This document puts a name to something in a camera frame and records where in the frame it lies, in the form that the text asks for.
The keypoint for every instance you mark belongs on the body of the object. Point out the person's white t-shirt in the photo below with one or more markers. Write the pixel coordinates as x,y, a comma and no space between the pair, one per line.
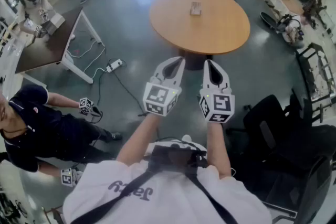
170,212

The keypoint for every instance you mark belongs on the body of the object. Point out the black oval case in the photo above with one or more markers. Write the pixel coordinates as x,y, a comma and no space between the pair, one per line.
270,22

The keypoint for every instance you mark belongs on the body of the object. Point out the person's right forearm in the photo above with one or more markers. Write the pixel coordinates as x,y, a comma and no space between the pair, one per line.
216,149

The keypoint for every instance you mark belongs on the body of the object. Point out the black office chair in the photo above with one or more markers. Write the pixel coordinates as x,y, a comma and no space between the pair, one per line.
275,139

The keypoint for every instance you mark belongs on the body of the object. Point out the dark desk with white legs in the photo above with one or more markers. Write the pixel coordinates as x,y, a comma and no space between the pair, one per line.
44,52

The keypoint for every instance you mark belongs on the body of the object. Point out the black metal frame rack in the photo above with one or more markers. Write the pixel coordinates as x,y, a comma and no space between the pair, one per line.
315,73

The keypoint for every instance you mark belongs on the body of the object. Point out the white power strip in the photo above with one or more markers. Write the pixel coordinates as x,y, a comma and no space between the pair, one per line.
114,65

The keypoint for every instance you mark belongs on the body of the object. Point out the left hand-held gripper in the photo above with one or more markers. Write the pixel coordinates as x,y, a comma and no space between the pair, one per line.
157,98

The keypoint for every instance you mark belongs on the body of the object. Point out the small wooden block piece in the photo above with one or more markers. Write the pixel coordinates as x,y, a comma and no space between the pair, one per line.
195,14
196,7

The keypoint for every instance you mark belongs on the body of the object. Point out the person's left forearm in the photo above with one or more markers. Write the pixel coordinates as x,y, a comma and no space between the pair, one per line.
136,139

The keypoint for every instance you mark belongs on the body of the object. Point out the round wooden table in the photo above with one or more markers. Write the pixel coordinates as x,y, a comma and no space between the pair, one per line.
218,31

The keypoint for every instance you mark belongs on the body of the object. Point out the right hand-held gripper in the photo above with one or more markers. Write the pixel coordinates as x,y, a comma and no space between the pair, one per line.
219,105

